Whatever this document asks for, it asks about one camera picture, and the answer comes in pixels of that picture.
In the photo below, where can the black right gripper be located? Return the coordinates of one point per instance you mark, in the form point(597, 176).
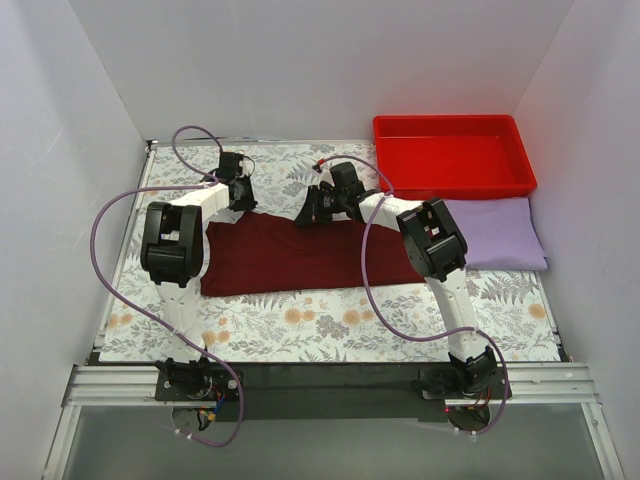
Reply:
point(310, 209)

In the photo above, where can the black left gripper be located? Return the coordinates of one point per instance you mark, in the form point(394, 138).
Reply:
point(242, 195)

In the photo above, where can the dark red t shirt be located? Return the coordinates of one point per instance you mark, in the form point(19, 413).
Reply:
point(261, 253)

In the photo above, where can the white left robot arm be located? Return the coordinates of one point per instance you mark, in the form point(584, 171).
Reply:
point(172, 253)

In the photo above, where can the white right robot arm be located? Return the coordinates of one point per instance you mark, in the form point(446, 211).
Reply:
point(436, 250)

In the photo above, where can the red plastic bin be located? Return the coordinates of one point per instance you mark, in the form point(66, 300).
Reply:
point(463, 157)

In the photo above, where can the folded purple t shirt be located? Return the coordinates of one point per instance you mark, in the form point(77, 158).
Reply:
point(499, 234)

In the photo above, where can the floral table mat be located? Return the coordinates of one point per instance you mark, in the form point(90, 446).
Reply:
point(325, 325)

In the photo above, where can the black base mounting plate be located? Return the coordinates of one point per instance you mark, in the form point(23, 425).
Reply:
point(322, 391)

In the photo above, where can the aluminium frame rail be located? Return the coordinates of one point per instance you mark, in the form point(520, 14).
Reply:
point(552, 427)

